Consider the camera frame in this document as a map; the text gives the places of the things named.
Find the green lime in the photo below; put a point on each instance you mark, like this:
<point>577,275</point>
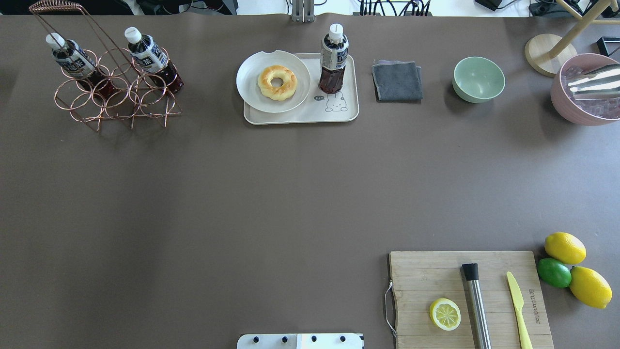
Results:
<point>554,273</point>

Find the grey folded cloth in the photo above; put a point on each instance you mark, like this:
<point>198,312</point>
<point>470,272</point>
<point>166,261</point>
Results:
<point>397,81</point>

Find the metal ice scoop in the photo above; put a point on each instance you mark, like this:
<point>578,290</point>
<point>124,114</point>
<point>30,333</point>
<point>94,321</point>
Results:
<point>600,83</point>

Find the beige rabbit tray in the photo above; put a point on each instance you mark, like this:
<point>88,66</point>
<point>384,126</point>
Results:
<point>309,103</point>

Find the metal camera post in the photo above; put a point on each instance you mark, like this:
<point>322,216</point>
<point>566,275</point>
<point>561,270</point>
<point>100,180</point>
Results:
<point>303,11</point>

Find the tea bottle white cap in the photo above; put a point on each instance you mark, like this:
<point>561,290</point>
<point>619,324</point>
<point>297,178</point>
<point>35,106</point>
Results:
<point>333,56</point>

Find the copper wire bottle rack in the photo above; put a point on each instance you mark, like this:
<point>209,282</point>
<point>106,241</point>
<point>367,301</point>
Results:
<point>135,96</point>

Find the glazed donut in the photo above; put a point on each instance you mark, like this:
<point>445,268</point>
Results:
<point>277,82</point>

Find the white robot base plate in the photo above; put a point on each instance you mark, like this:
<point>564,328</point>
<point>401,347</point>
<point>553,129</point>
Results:
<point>337,340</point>

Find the bamboo cutting board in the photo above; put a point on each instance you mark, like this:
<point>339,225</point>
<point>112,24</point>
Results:
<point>419,278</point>

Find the steel muddler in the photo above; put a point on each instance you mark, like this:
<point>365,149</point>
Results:
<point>480,328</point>

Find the pink ice bucket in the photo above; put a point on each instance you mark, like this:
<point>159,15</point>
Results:
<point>589,113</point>

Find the half lemon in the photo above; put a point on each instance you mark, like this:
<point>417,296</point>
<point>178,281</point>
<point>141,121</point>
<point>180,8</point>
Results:
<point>445,314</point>

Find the wooden stand with base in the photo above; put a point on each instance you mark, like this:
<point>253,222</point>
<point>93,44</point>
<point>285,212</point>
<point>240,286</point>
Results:
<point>546,53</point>

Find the tea bottle in rack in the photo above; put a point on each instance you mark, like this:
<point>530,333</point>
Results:
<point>77,64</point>
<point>153,60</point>

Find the white round plate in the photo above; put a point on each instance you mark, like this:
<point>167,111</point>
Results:
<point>248,73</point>

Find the yellow lemon lower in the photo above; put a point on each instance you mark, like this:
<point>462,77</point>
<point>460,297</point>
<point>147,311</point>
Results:
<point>590,287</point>

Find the green bowl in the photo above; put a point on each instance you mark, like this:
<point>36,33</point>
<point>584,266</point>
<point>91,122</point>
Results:
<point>477,79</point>

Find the yellow plastic knife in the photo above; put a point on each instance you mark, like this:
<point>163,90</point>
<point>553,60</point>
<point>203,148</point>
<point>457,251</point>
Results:
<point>518,303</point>

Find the yellow lemon upper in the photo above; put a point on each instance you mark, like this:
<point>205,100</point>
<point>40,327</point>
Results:
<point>565,248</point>

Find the yellow lemon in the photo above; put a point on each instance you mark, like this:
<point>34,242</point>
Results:
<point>590,287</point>
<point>565,248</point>

